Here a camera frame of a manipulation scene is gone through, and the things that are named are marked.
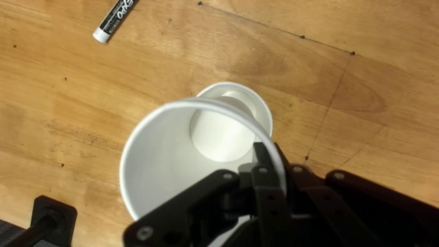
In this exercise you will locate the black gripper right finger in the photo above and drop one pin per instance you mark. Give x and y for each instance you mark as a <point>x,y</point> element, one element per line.
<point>365,209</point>

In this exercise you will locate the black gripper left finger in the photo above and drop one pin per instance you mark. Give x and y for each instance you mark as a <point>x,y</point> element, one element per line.
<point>268,200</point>

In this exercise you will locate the white paper cup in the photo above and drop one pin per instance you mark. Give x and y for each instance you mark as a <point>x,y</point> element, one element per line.
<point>160,159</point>

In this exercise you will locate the black and white marker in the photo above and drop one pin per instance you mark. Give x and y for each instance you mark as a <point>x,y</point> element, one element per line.
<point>114,20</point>

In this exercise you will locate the black pole with base plate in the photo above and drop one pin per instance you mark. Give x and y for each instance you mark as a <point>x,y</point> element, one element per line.
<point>55,216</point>

